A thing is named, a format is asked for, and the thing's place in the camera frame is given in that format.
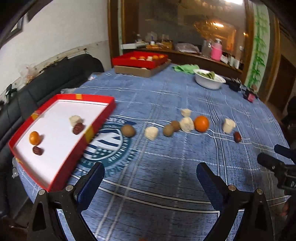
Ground red tray with white inside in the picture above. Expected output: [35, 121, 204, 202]
[9, 94, 115, 192]

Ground brown cardboard box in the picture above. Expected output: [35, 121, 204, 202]
[114, 59, 171, 78]

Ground brown kiwi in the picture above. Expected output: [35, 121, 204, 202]
[120, 124, 136, 138]
[163, 124, 175, 137]
[171, 120, 181, 132]

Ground far red tray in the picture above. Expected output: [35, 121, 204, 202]
[112, 51, 168, 69]

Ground dark red jujube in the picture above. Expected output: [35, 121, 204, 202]
[233, 132, 242, 143]
[32, 146, 44, 156]
[72, 123, 85, 135]

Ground black red small jar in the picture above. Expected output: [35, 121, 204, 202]
[243, 89, 258, 102]

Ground black sofa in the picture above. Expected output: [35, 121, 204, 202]
[0, 53, 105, 149]

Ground black device on table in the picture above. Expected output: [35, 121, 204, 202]
[225, 77, 241, 92]

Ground person's right hand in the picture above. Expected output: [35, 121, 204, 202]
[280, 198, 291, 216]

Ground green cloth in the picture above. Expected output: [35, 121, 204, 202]
[173, 64, 200, 74]

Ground green leaves in bowl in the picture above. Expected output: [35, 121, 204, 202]
[198, 71, 215, 80]

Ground wooden sideboard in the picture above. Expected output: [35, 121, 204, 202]
[137, 48, 242, 79]

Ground pink cup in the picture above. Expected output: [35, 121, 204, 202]
[211, 38, 222, 61]

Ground blue plaid tablecloth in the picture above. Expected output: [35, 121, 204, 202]
[17, 63, 291, 241]

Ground orange tangerine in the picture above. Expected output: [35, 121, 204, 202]
[194, 115, 210, 133]
[29, 131, 41, 146]

